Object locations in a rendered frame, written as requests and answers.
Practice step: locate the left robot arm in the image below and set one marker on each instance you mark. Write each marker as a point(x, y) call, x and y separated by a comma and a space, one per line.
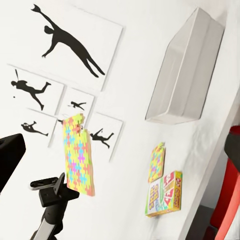
point(54, 196)

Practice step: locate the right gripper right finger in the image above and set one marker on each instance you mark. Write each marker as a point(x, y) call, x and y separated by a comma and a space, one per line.
point(232, 149)

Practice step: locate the jigsaw puzzle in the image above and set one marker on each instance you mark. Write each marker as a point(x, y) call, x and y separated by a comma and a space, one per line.
point(156, 163)
point(78, 156)

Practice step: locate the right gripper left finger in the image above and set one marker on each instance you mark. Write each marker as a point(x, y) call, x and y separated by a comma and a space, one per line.
point(12, 150)

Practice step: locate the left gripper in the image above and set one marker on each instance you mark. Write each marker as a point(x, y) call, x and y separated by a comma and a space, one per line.
point(55, 198)

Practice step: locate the board game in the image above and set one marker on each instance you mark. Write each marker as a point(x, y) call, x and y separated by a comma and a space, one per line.
point(164, 196)

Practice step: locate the swivel chair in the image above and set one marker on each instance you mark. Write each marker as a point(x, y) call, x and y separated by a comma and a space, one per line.
point(226, 216)

